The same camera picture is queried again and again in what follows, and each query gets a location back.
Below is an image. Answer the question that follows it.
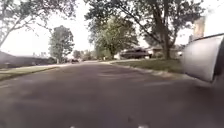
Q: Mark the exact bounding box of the dark vehicle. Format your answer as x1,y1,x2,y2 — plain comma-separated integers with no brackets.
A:
119,46,152,60

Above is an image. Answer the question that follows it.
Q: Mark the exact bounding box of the broad green tree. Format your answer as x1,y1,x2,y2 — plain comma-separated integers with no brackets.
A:
89,14,139,61

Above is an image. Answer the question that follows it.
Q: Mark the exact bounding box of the grey asphalt road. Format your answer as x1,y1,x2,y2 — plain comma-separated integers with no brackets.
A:
0,60,224,128

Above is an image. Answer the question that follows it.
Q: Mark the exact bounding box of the pale concrete kerb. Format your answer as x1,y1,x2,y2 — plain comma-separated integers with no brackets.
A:
99,60,194,80

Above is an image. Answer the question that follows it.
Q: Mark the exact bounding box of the grass lawn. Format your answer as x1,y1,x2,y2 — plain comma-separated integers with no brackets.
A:
111,58,184,74

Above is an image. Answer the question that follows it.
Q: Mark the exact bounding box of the house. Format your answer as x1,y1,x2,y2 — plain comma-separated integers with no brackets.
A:
146,43,184,60

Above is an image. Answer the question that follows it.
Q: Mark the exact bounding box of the tall slim tree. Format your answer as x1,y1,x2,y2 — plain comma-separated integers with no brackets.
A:
48,24,76,64

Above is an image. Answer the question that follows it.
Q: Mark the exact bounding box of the large tree with dark trunk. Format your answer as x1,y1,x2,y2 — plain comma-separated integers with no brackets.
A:
83,0,208,61

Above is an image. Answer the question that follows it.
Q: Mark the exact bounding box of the pale pavement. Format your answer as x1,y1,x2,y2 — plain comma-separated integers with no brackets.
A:
0,63,72,72

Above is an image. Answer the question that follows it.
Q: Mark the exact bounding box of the low dark building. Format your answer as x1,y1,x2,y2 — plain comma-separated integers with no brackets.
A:
0,50,56,69

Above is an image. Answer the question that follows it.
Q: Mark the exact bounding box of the grass strip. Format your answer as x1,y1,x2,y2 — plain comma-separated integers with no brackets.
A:
0,65,59,82

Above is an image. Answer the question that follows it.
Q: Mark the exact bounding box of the overhanging tree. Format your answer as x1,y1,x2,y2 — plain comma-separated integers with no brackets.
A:
0,0,78,48

